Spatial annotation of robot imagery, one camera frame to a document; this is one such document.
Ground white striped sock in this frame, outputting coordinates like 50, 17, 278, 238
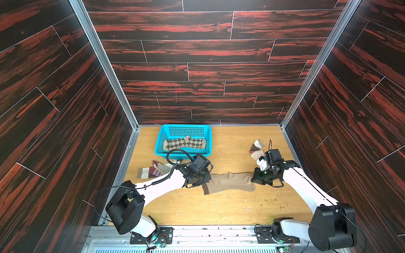
250, 139, 265, 161

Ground white maroon sock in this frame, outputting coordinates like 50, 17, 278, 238
150, 161, 173, 177

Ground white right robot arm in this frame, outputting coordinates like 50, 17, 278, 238
251, 149, 359, 252

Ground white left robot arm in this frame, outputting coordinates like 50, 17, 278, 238
105, 149, 214, 240

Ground teal plastic basket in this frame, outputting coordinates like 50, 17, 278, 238
155, 124, 213, 159

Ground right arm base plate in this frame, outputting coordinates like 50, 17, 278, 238
254, 224, 300, 245

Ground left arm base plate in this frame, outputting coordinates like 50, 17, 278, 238
130, 227, 174, 247

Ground aluminium corner frame right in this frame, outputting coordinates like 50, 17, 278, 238
281, 0, 361, 166

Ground aluminium corner frame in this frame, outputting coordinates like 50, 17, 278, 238
281, 0, 361, 166
68, 0, 140, 225

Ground aluminium corner frame left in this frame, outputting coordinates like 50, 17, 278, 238
68, 0, 140, 225

